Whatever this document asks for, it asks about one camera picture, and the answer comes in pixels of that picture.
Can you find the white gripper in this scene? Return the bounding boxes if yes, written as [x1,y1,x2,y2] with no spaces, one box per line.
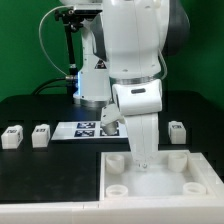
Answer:
[112,79,162,172]

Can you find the white square tabletop part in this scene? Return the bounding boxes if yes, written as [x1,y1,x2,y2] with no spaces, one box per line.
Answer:
[100,150,224,201]

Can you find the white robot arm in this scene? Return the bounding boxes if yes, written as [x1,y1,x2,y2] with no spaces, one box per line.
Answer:
[59,0,189,170]

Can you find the white sheet with fiducial markers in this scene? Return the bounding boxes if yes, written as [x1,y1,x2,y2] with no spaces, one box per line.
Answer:
[52,121,127,140]

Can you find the white L-shaped obstacle fence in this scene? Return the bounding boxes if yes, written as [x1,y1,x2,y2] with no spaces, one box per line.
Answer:
[0,151,224,224]

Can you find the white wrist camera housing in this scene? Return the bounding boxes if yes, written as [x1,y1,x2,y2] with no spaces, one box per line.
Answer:
[100,103,124,135]

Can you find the black base cables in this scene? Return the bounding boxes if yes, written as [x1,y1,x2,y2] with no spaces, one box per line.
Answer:
[31,75,78,96]

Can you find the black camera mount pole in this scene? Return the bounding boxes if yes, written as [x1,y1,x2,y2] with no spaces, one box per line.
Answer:
[54,8,83,95]

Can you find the black camera on mount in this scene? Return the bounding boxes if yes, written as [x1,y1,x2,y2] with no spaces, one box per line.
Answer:
[73,3,102,17]

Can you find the white camera cable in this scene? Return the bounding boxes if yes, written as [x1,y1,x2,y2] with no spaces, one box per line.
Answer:
[38,4,75,78]

